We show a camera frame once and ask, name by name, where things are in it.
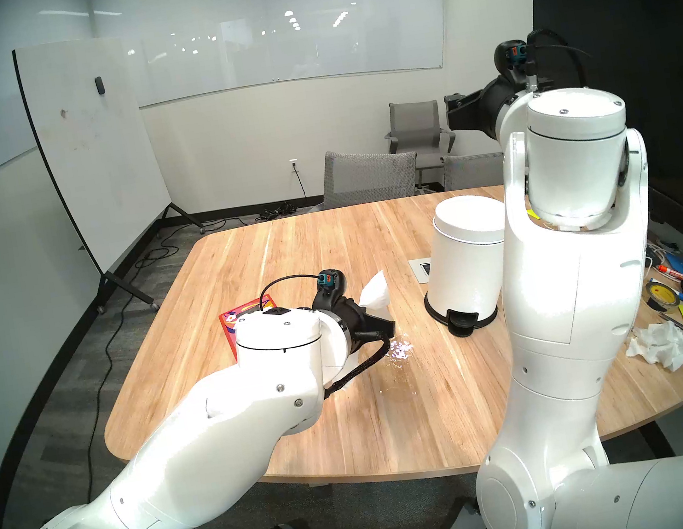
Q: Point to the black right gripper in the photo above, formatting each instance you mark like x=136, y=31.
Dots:
x=484, y=109

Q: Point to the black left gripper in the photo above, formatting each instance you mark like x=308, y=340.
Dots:
x=351, y=328

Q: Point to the white tissue sheet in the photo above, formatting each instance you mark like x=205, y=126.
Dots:
x=374, y=294

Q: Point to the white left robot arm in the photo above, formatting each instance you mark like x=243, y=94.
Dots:
x=214, y=439

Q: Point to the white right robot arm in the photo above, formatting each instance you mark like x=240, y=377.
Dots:
x=575, y=296

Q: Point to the clear liquid spill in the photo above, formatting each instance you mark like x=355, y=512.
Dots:
x=400, y=350

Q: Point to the colourful floral tissue box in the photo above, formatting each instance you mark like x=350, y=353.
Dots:
x=237, y=324

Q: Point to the crumpled white tissue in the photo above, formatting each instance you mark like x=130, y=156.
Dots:
x=658, y=347

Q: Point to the grey mesh office chair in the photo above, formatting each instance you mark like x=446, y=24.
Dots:
x=474, y=172
x=370, y=180

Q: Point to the grey office chair with armrests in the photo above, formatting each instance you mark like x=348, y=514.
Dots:
x=416, y=122

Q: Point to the table power outlet plate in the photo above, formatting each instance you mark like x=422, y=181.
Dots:
x=420, y=271

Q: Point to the white pedal trash can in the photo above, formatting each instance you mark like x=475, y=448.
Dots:
x=464, y=255

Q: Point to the black video sound bar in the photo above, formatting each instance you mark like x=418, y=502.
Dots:
x=675, y=214

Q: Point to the red whiteboard marker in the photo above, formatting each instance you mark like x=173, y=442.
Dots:
x=667, y=270

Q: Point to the blue plastic item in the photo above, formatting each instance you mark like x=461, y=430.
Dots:
x=679, y=264

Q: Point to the black tape roll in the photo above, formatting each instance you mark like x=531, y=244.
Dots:
x=658, y=301

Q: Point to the rolling whiteboard on stand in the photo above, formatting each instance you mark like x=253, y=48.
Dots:
x=96, y=157

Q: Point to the black whiteboard eraser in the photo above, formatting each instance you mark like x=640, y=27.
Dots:
x=100, y=86

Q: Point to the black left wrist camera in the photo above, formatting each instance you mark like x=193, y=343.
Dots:
x=329, y=288

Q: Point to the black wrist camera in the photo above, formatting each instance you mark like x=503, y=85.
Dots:
x=511, y=57
x=329, y=288

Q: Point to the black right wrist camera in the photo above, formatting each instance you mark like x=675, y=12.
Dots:
x=511, y=57

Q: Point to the large black wall screen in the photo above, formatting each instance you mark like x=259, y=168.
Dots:
x=650, y=29

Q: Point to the wide glass wall whiteboard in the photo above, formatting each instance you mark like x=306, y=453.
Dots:
x=280, y=27

